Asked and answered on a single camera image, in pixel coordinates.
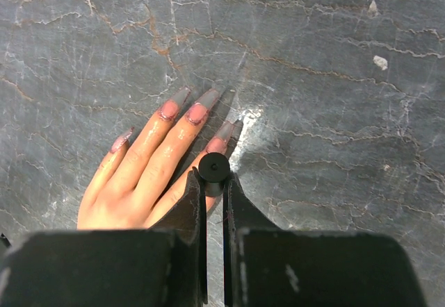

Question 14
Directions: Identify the black nail polish cap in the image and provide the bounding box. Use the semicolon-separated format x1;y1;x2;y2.
198;152;230;198

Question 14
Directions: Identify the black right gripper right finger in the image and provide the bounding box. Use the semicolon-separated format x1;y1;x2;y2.
223;174;426;306

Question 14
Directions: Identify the person's left hand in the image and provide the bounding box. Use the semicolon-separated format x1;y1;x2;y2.
76;87;243;230

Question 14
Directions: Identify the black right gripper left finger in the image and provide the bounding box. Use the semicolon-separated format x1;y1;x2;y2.
1;170;208;306

